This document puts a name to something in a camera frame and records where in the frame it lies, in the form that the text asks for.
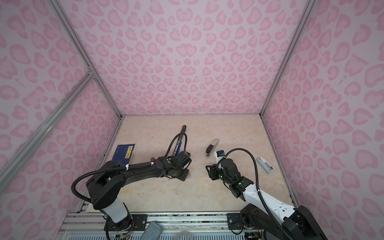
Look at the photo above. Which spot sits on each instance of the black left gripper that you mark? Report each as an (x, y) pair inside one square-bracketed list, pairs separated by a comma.
[(185, 176)]

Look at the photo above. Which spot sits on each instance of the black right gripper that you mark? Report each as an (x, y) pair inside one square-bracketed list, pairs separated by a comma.
[(213, 171)]

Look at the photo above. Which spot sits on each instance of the blue black stapler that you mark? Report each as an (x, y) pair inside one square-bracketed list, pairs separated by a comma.
[(179, 141)]

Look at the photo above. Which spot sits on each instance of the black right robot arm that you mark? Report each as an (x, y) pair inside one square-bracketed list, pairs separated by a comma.
[(283, 221)]

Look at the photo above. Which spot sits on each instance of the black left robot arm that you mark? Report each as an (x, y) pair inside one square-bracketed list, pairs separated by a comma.
[(105, 184)]

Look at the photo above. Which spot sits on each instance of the dark blue booklet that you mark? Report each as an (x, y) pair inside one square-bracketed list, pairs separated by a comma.
[(123, 154)]

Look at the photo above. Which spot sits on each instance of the grey cloth pad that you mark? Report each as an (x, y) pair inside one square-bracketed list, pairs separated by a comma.
[(152, 232)]

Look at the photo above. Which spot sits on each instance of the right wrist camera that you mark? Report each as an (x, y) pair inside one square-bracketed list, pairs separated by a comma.
[(219, 155)]

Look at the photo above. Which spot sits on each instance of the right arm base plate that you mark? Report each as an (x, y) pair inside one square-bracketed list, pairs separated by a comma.
[(235, 221)]

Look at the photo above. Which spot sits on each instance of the aluminium front rail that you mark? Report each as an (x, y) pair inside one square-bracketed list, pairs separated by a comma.
[(176, 225)]

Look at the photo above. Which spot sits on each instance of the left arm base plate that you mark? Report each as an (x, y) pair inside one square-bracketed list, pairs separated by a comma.
[(136, 222)]

